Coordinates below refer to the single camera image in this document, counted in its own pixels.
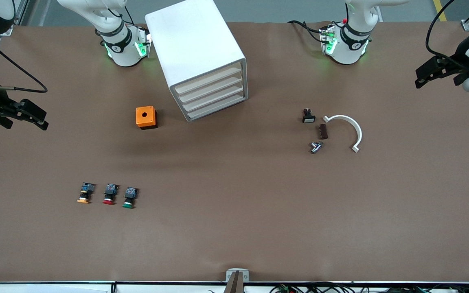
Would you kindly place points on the brown terminal block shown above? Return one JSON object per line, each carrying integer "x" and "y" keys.
{"x": 323, "y": 132}

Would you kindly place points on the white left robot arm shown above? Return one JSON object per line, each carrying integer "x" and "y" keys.
{"x": 348, "y": 53}

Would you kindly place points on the small metal fitting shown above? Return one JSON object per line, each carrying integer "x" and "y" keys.
{"x": 316, "y": 147}

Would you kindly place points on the green mushroom push button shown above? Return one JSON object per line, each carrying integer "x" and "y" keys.
{"x": 130, "y": 197}

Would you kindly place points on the black switch with white face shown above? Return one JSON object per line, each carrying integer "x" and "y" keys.
{"x": 308, "y": 116}

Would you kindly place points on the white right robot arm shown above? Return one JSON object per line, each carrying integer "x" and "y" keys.
{"x": 124, "y": 53}

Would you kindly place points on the white curved plastic arc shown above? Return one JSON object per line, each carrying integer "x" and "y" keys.
{"x": 346, "y": 118}

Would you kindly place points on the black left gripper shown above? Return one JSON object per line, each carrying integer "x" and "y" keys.
{"x": 459, "y": 55}

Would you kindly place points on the white table edge rail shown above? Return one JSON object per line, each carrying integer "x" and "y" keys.
{"x": 55, "y": 287}

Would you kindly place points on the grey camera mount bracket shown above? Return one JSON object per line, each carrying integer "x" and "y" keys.
{"x": 237, "y": 276}

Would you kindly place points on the orange box with hole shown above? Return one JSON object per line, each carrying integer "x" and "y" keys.
{"x": 151, "y": 119}

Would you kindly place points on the red mushroom push button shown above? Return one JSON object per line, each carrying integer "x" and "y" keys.
{"x": 110, "y": 194}

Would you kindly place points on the yellow mushroom push button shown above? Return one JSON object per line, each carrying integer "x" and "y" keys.
{"x": 85, "y": 193}

